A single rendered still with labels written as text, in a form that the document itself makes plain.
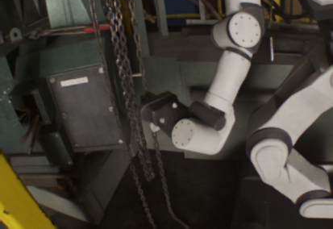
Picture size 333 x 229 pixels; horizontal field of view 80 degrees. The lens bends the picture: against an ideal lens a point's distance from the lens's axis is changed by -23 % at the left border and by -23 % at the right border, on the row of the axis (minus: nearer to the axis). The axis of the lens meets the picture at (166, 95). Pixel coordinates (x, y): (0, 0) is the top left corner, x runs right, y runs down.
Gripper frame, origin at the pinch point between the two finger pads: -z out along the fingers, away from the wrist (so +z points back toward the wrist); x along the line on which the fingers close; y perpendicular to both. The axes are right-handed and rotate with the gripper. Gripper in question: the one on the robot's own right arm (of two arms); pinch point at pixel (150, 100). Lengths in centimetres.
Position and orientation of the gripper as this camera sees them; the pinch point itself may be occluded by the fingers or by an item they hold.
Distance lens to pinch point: 74.0
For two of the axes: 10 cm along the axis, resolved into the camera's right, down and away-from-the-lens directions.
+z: 5.4, 3.6, -7.6
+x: 8.3, -3.6, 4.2
